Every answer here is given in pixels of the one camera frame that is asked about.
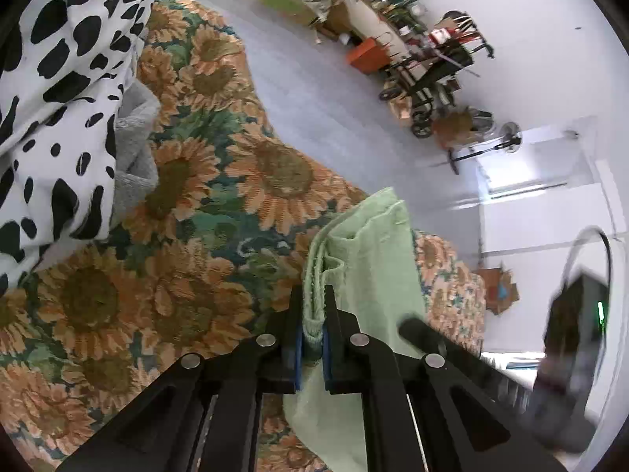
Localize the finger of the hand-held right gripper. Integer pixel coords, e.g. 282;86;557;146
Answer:
399;317;536;404

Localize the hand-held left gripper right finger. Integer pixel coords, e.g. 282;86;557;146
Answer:
322;285;566;472

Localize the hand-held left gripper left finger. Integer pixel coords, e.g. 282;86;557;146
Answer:
56;285;303;472

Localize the green shirt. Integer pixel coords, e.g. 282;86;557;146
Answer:
282;187;428;472

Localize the open cardboard box with blue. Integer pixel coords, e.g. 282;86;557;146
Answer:
474;265;520;316

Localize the sunflower print blanket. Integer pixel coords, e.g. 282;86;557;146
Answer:
0;0;487;472

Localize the standing fan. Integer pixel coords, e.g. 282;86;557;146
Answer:
445;122;522;175

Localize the brown cardboard box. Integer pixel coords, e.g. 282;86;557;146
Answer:
432;108;492;151

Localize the grey fleece cloth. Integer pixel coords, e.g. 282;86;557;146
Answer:
113;81;160;222

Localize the black stroller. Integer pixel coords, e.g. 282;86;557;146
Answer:
379;10;495;138

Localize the orange box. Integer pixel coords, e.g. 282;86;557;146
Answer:
346;37;389;76

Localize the green flat box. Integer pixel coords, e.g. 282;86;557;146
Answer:
263;0;320;25

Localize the black spotted white cloth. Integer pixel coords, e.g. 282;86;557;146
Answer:
0;0;165;296

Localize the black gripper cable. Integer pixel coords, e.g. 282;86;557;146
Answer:
560;226;615;355

